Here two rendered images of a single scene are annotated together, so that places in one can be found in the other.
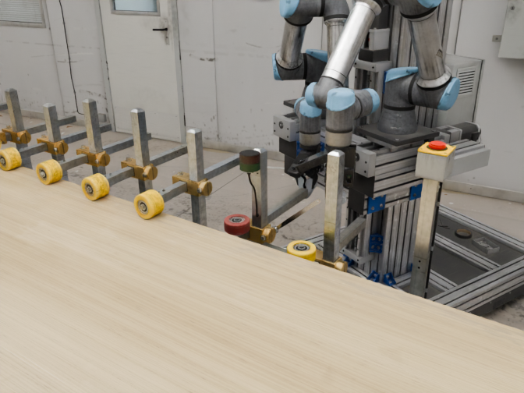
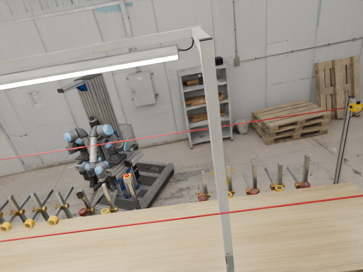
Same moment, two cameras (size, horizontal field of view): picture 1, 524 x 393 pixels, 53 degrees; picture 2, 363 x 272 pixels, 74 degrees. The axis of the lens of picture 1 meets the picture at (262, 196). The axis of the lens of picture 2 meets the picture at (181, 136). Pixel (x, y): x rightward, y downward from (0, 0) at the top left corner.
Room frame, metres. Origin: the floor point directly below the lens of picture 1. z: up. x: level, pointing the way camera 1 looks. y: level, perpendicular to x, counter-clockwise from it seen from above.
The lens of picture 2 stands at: (-0.82, 0.05, 2.57)
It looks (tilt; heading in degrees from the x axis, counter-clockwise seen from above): 28 degrees down; 330
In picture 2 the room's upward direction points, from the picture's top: 10 degrees counter-clockwise
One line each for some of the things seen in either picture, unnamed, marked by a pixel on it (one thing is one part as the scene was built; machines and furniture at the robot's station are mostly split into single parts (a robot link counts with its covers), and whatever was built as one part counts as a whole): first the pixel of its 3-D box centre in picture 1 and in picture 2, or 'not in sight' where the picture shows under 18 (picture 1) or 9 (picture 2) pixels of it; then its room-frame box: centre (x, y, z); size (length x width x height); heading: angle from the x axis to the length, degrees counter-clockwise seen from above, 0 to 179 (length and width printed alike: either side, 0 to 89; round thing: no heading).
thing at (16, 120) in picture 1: (21, 143); not in sight; (2.16, 1.04, 0.91); 0.04 x 0.04 x 0.48; 56
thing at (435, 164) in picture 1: (434, 162); (128, 178); (1.17, -0.41, 1.18); 0.07 x 0.07 x 0.08; 56
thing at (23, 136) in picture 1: (16, 135); not in sight; (2.18, 1.06, 0.95); 0.14 x 0.06 x 0.05; 56
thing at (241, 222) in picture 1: (237, 234); (83, 214); (1.43, 0.08, 0.85); 0.08 x 0.08 x 0.11
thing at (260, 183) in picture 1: (260, 221); (88, 207); (1.46, 0.01, 0.88); 0.04 x 0.04 x 0.48; 56
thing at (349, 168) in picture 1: (339, 164); (105, 184); (1.41, -0.22, 1.09); 0.09 x 0.08 x 0.12; 76
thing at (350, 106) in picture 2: not in sight; (344, 149); (-0.02, -2.09, 1.20); 0.15 x 0.12 x 1.00; 56
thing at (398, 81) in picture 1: (402, 85); (112, 147); (1.91, -0.52, 1.21); 0.13 x 0.12 x 0.14; 46
